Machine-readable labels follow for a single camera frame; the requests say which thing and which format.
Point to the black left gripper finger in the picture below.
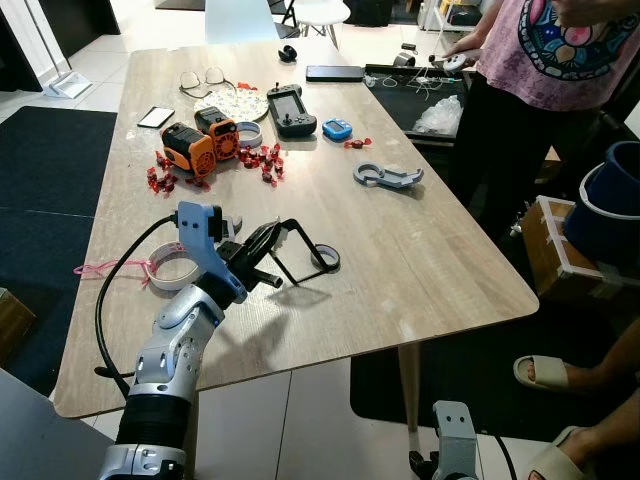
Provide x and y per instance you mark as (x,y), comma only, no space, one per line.
(268,240)
(269,279)

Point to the white game controller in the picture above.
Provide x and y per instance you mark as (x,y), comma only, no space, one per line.
(453,64)

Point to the person's right forearm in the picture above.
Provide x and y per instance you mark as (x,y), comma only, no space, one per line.
(500,22)

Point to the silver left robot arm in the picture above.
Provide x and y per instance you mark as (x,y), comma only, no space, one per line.
(170,350)

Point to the person's right hand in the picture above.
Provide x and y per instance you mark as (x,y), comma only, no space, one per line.
(467,48)

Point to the red wrapped candy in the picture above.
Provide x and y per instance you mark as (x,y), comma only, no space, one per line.
(271,151)
(268,178)
(197,183)
(247,155)
(154,183)
(355,143)

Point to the wooden table leg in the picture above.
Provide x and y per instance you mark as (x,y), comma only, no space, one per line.
(410,385)
(192,440)

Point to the white tape roll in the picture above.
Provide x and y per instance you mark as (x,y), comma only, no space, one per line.
(163,281)

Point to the orange black device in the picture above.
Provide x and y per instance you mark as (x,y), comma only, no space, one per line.
(188,150)
(220,135)

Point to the beige slipper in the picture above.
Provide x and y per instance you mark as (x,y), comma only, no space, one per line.
(545,372)
(555,463)

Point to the black handheld remote controller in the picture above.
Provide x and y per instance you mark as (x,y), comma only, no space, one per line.
(290,112)

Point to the small blue device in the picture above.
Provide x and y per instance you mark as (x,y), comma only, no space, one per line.
(337,129)

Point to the light wooden table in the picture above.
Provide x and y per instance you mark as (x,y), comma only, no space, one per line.
(400,260)

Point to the grey plastic claw part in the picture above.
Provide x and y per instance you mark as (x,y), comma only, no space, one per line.
(395,178)

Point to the white patterned plate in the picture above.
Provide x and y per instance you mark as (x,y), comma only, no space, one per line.
(235,102)

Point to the pink ribbon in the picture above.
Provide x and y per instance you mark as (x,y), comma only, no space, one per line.
(100,268)

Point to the white smartphone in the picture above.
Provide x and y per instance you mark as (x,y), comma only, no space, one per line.
(156,117)

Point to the black smartphone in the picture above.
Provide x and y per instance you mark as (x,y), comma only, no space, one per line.
(335,73)

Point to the black tray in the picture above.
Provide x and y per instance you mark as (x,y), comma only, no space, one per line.
(385,100)

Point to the small black round object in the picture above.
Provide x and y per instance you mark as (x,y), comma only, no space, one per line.
(288,53)

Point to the clear plastic bag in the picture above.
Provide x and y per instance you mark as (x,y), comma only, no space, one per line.
(438,115)

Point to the bare-legged person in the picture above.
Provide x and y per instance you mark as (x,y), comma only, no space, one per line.
(610,365)

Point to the black floor mat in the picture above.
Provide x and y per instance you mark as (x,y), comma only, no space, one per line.
(40,200)

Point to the brown box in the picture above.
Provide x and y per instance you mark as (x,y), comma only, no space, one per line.
(12,325)

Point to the wooden crate white rim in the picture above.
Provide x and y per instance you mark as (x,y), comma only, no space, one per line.
(560,255)

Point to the navy blue bucket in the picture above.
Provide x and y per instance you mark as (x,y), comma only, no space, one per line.
(610,230)

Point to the black cabinet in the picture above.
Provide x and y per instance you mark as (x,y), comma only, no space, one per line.
(80,12)

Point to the person in pink shirt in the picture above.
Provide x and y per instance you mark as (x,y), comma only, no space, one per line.
(560,70)

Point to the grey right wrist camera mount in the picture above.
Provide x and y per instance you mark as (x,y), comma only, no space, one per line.
(456,435)

